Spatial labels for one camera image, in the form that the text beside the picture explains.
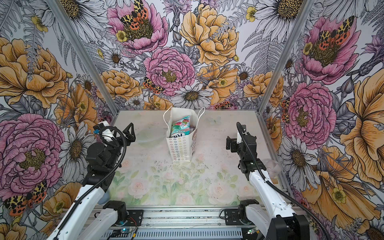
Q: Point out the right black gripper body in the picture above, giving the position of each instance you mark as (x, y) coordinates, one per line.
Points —
(235, 147)

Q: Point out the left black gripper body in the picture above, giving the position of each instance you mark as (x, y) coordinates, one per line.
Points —
(115, 146)

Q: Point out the white printed paper bag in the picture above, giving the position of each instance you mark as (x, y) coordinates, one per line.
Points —
(182, 148)

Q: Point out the teal snack packet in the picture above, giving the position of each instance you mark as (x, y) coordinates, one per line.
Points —
(181, 128)

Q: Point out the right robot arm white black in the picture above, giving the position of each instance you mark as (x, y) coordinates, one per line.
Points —
(277, 219)

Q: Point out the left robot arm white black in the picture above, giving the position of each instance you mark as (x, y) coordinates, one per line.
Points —
(72, 225)

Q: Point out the clear plastic cup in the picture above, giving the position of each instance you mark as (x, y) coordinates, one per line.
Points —
(273, 168)

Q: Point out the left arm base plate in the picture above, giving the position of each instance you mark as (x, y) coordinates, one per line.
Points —
(134, 218)

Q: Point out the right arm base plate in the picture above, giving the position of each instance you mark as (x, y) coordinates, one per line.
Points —
(232, 217)

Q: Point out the aluminium frame rail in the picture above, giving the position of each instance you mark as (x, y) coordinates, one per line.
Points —
(167, 217)

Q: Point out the white vented cable duct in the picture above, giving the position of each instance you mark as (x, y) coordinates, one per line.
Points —
(190, 234)

